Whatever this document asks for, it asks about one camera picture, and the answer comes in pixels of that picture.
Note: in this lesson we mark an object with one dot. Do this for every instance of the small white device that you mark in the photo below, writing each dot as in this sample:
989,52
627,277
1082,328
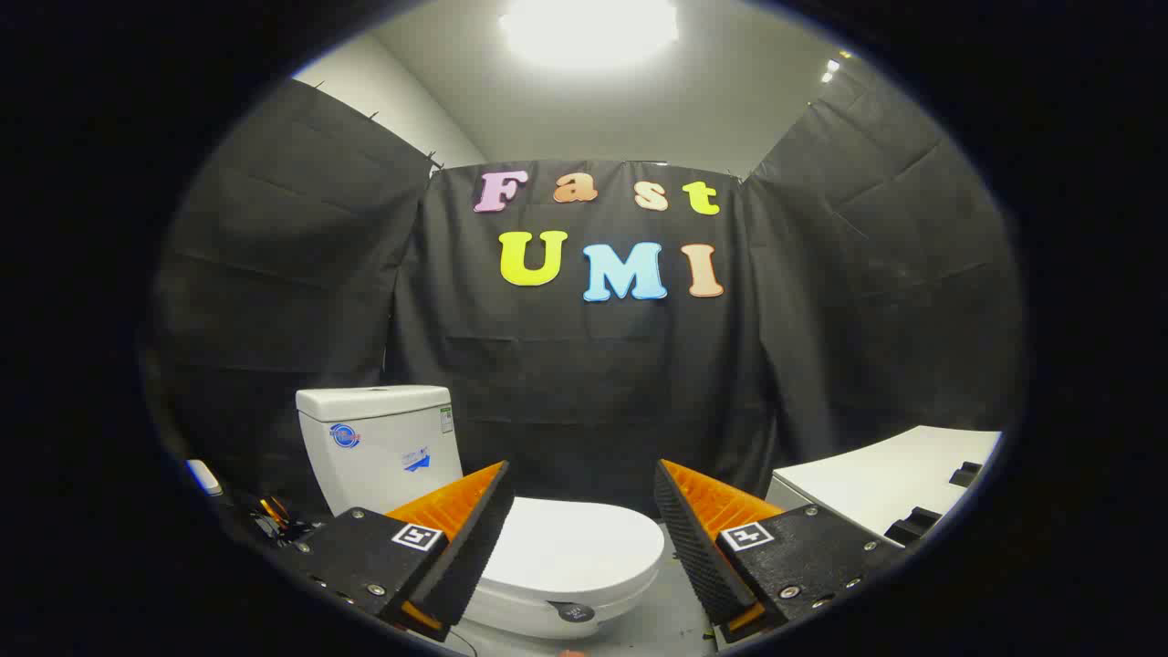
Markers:
203,476

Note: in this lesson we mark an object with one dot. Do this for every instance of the white toilet lid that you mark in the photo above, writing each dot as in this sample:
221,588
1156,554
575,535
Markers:
575,543

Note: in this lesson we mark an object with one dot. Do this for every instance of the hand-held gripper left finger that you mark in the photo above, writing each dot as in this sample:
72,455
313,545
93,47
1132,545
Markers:
474,547

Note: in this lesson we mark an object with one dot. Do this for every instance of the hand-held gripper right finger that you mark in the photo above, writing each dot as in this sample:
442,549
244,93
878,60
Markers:
689,547

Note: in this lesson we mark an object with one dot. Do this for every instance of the black backdrop cloth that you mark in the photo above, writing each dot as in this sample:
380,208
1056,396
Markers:
593,383

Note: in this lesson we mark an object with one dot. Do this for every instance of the white ceramic toilet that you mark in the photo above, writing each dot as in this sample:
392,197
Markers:
383,447

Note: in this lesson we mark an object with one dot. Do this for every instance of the white drawer cabinet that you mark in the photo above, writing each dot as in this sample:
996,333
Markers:
876,479

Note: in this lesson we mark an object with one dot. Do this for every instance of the ceiling light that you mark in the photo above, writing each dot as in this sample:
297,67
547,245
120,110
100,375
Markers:
589,27

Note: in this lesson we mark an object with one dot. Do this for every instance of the orange black tool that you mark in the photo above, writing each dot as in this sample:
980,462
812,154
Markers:
274,509

